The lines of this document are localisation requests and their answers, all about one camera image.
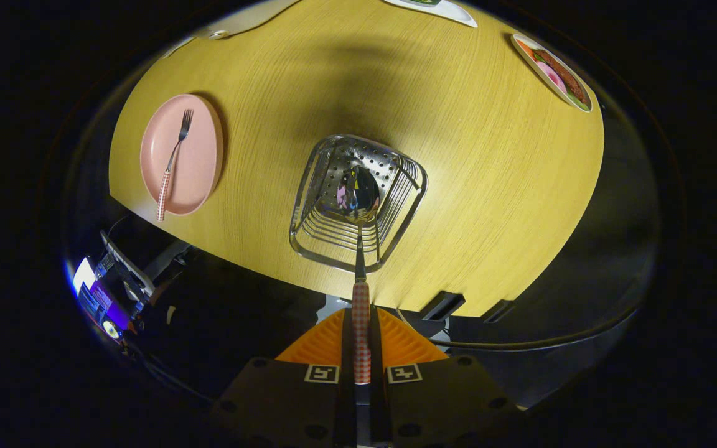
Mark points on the black table bracket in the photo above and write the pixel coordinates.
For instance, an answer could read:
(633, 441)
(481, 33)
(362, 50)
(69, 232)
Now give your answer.
(442, 305)
(498, 311)

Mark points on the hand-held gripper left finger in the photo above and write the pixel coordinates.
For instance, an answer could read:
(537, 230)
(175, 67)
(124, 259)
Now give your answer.
(284, 398)

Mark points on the white device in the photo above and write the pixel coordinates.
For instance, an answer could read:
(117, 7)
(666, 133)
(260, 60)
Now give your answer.
(125, 267)

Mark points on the plate with food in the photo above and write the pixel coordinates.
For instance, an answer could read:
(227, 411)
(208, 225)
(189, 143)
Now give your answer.
(557, 71)

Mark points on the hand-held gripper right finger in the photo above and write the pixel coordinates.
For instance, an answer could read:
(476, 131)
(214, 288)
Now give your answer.
(445, 398)

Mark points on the lit computer screen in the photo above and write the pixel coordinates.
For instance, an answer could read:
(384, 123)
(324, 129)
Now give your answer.
(100, 298)

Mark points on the pink oval plate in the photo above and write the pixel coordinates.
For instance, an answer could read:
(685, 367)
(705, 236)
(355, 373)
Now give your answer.
(200, 155)

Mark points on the white square coaster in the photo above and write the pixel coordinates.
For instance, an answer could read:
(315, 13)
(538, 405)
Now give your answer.
(455, 12)

